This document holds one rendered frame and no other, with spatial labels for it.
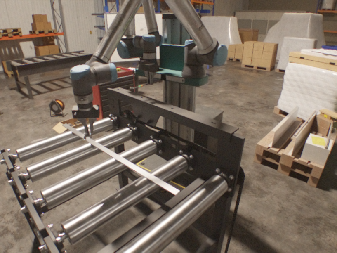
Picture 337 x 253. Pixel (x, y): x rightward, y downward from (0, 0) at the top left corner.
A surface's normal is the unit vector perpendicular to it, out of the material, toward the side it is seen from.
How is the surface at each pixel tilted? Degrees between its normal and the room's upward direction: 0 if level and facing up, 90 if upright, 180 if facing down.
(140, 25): 90
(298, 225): 0
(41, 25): 90
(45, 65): 90
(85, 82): 101
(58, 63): 90
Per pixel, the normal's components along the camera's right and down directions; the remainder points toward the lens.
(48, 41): 0.70, 0.32
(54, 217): 0.00, -0.90
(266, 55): -0.62, 0.34
